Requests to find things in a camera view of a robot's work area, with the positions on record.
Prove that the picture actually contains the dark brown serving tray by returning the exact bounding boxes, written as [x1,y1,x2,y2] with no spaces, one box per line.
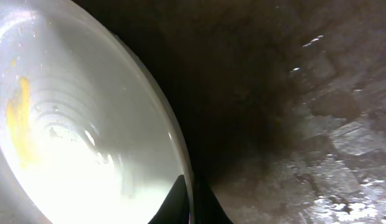
[79,0,386,223]

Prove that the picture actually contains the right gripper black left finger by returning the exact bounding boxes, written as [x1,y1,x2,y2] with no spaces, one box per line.
[148,175,190,224]

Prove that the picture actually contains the light grey plate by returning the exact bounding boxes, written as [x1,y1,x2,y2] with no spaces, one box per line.
[0,0,195,223]

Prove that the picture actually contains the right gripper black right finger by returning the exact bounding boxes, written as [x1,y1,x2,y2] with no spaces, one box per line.
[193,177,233,224]

